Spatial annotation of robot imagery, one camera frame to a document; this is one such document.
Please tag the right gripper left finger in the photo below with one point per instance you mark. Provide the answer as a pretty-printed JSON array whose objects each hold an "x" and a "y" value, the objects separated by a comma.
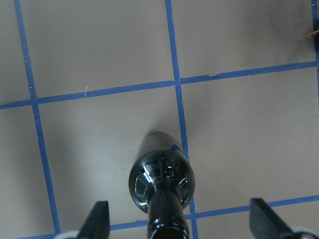
[{"x": 97, "y": 224}]

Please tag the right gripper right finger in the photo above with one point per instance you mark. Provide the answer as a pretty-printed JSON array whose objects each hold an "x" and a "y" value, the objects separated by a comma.
[{"x": 264, "y": 223}]

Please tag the dark wine bottle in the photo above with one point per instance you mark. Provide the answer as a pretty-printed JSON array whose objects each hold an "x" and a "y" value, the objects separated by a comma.
[{"x": 162, "y": 184}]

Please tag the copper wire wine basket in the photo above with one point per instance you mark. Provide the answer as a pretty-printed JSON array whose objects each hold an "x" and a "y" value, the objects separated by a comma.
[{"x": 313, "y": 34}]

